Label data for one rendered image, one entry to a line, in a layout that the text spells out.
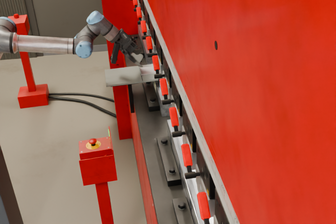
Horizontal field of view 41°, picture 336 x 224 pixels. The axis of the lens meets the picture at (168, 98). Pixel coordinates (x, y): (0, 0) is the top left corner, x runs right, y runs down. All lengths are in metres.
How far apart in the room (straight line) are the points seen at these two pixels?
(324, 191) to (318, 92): 0.11
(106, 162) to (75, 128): 1.73
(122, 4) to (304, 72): 2.62
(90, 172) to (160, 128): 0.38
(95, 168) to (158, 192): 0.45
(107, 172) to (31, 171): 1.38
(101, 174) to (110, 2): 1.34
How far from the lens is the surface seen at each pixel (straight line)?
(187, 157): 1.23
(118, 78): 2.29
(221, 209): 1.04
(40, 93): 4.17
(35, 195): 3.22
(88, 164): 2.09
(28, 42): 2.12
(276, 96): 0.59
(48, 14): 5.03
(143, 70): 2.35
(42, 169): 3.43
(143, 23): 2.11
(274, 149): 0.63
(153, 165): 1.88
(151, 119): 2.16
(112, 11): 3.09
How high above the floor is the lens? 2.05
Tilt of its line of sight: 30 degrees down
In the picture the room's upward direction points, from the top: 3 degrees counter-clockwise
